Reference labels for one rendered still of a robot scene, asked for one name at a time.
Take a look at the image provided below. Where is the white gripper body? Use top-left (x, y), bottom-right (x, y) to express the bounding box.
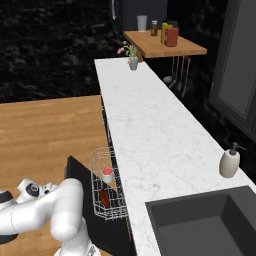
top-left (39, 182), bottom-right (60, 198)

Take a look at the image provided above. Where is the red-brown bowl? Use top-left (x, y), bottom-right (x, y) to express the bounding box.
top-left (99, 188), bottom-right (111, 208)

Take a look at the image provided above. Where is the white cup with red top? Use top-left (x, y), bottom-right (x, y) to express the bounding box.
top-left (101, 167), bottom-right (114, 185)

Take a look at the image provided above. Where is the black dishwasher door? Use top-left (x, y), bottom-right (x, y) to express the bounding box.
top-left (64, 155), bottom-right (138, 256)

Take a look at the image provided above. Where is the dark grey cupboard door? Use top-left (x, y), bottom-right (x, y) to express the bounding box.
top-left (208, 0), bottom-right (256, 143)

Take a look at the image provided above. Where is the grey vase with pink flowers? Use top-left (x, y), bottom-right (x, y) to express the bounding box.
top-left (116, 40), bottom-right (140, 72)

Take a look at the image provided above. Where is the dark grey sink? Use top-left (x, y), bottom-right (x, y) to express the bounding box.
top-left (145, 185), bottom-right (256, 256)

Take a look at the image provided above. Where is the hanging metal ladle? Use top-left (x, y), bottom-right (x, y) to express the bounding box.
top-left (162, 56), bottom-right (177, 85)

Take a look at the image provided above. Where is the hanging metal spoon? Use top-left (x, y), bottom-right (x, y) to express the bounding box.
top-left (176, 56), bottom-right (186, 93)

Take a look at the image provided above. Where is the hanging metal turner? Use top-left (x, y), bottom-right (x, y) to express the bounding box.
top-left (181, 56), bottom-right (192, 99)

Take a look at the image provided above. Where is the beige soap dispenser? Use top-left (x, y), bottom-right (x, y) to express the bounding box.
top-left (218, 142), bottom-right (248, 179)

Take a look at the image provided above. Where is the white tumbler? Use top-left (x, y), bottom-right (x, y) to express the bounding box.
top-left (136, 14), bottom-right (149, 33)

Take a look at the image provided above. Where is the brown glass bottle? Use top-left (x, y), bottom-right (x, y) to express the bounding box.
top-left (150, 20), bottom-right (160, 37)

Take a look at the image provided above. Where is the yellow bottle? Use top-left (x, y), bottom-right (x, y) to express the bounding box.
top-left (160, 22), bottom-right (174, 45)

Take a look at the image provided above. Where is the red box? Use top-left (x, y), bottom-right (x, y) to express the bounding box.
top-left (164, 26), bottom-right (180, 48)

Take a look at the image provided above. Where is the wire dishwasher rack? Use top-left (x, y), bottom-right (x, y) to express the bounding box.
top-left (89, 146), bottom-right (130, 221)

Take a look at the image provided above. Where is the wooden wall shelf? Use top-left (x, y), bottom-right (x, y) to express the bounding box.
top-left (123, 29), bottom-right (208, 63)

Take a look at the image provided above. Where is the silver cabinet handle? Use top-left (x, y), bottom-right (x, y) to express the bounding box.
top-left (111, 0), bottom-right (118, 21)

